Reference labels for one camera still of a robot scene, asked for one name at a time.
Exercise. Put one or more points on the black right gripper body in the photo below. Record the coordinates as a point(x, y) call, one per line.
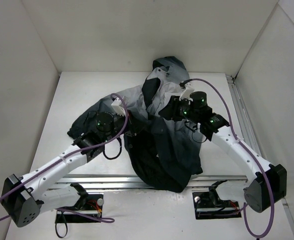
point(173, 107)

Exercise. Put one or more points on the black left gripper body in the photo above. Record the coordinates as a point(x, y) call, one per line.
point(133, 124)

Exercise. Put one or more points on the grey gradient hooded jacket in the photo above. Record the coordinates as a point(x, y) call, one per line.
point(164, 156)

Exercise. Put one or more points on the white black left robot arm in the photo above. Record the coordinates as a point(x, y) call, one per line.
point(27, 196)

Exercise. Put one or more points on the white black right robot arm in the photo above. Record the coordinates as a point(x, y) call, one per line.
point(267, 183)

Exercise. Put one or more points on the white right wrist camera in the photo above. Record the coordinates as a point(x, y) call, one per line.
point(187, 90)

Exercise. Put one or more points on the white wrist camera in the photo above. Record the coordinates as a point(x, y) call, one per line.
point(118, 107)
point(187, 90)

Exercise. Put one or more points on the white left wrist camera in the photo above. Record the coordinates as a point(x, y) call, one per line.
point(118, 107)

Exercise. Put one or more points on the aluminium rail front table edge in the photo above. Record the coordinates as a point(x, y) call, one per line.
point(130, 182)

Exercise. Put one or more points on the aluminium rail table edge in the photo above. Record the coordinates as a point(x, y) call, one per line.
point(248, 133)
point(130, 182)

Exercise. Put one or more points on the aluminium rail right table edge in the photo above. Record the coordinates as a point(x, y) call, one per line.
point(248, 133)

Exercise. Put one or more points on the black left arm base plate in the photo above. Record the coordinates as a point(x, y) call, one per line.
point(90, 209)

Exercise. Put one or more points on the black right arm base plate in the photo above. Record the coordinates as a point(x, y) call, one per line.
point(206, 209)

